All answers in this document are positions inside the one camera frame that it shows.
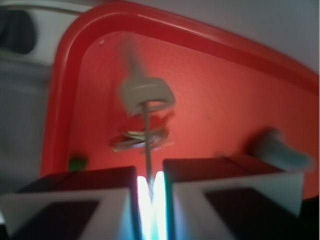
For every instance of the grey plastic toy sink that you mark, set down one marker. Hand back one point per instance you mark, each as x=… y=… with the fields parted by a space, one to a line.
x=29 y=38

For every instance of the orange plastic toy carrot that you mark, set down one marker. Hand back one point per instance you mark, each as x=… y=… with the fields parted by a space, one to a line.
x=77 y=164

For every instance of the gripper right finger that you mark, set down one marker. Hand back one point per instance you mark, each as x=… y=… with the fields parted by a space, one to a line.
x=237 y=198

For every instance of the silver keys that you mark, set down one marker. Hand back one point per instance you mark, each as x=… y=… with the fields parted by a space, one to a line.
x=141 y=95

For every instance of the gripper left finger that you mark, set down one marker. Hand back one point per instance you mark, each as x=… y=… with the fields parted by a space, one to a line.
x=80 y=205

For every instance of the red plastic tray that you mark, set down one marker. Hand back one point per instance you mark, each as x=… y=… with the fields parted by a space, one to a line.
x=227 y=89

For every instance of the grey plush mouse toy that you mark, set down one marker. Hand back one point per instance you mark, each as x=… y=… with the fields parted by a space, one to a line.
x=269 y=146

